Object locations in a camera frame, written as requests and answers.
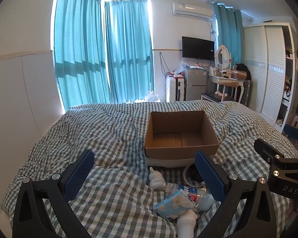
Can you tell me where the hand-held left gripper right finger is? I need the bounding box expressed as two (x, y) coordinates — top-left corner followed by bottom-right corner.
(194, 151), (282, 238)

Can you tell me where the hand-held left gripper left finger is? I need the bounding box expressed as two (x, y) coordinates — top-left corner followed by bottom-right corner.
(12, 149), (95, 238)

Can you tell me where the tape roll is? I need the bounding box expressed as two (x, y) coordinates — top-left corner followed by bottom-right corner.
(183, 164), (206, 187)

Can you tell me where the clear plastic bottle red label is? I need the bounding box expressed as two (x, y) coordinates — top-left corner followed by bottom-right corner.
(165, 183), (215, 212)

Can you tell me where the light blue tissue pack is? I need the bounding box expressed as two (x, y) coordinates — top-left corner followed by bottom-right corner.
(153, 189), (196, 222)

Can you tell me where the brown cardboard box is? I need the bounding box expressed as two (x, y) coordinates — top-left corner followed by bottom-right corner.
(143, 110), (221, 168)

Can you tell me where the white plastic bottle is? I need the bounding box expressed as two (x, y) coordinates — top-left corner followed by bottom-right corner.
(176, 209), (198, 238)

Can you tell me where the grey checked duvet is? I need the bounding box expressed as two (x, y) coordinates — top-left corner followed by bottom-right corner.
(0, 100), (298, 238)

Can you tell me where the white slatted wardrobe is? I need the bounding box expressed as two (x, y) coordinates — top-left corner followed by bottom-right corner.
(243, 22), (298, 133)

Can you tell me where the wooden stool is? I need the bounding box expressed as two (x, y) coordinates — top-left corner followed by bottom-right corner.
(217, 80), (239, 103)

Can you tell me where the black padded bench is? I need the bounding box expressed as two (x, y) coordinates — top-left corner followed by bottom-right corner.
(201, 92), (235, 103)

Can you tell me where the black bag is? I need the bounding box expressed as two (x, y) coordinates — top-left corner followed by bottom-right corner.
(236, 64), (251, 80)

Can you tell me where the white dressing table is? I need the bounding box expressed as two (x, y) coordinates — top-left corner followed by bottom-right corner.
(209, 74), (246, 103)

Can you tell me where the silver small fridge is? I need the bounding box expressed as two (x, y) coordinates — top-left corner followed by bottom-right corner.
(184, 67), (207, 102)

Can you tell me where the white suitcase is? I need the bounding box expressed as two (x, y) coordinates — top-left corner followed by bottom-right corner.
(165, 76), (186, 102)

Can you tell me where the white oval mirror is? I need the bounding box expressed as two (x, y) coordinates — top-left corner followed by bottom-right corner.
(215, 45), (231, 70)

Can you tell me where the crumpled clear plastic bag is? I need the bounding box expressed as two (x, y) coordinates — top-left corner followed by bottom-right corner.
(174, 60), (189, 76)

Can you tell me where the wide teal curtain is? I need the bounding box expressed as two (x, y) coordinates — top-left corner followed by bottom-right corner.
(53, 0), (113, 113)

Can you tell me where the narrow teal curtain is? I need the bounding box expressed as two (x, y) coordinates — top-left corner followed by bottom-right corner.
(213, 2), (245, 66)

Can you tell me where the white air conditioner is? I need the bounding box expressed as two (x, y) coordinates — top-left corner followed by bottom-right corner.
(171, 2), (214, 21)

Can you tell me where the dark wall cable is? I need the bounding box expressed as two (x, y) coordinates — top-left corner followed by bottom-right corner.
(159, 52), (170, 76)

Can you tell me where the black wall television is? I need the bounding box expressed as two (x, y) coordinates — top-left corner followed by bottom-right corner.
(181, 36), (214, 61)

